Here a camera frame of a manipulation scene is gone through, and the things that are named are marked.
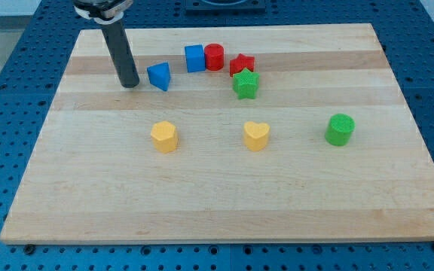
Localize green cylinder block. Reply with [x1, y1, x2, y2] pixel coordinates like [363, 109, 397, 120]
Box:
[325, 114, 356, 146]

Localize red cylinder block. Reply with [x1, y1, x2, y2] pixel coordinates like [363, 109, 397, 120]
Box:
[204, 44, 225, 71]

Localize yellow heart block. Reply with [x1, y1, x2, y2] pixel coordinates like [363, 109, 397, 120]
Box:
[243, 121, 270, 151]

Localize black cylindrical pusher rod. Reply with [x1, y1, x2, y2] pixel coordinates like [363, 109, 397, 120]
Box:
[101, 20, 139, 88]

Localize blue cube block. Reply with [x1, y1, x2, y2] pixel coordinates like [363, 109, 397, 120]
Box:
[185, 44, 206, 72]

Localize wooden board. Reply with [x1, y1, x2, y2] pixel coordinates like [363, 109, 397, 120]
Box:
[0, 23, 434, 245]

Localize red star block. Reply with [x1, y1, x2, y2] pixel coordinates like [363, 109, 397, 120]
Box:
[229, 53, 255, 77]

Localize blue triangle block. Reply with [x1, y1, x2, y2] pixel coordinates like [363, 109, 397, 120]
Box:
[147, 62, 171, 91]

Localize green star block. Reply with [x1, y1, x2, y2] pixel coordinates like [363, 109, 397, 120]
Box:
[233, 68, 260, 99]

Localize yellow hexagon block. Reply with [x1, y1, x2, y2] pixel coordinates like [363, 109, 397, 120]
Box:
[151, 120, 179, 154]

